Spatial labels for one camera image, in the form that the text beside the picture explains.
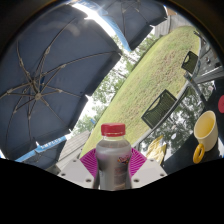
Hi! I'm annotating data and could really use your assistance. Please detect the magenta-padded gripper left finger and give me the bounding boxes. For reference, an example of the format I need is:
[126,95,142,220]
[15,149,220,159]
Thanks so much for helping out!
[57,148,99,190]

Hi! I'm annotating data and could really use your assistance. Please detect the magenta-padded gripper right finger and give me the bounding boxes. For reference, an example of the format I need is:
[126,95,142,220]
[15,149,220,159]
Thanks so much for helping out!
[129,147,168,190]

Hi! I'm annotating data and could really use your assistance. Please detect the red-capped clear drink bottle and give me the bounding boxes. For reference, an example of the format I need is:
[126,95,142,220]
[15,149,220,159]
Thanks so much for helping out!
[94,122,133,191]

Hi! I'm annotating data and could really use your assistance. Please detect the yellow snack packet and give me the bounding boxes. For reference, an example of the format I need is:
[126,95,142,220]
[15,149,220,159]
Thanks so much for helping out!
[145,134,168,166]

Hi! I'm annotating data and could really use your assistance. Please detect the grey concrete building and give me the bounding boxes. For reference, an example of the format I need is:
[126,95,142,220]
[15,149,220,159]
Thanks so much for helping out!
[54,129,91,171]

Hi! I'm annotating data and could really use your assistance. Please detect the navy umbrella with lettered band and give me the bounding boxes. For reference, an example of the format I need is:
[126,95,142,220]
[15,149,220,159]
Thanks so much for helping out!
[14,134,68,168]

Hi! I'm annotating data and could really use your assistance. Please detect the dark slatted plastic chair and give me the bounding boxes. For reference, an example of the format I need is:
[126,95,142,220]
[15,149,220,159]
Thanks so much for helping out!
[140,89,178,130]
[181,50,200,75]

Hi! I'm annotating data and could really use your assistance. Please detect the pale yellow mug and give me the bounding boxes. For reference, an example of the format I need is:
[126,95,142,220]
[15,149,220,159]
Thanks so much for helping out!
[192,110,219,165]

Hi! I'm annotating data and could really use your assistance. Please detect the large navy patio umbrella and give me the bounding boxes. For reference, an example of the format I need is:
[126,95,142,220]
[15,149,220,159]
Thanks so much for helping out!
[0,3,123,161]

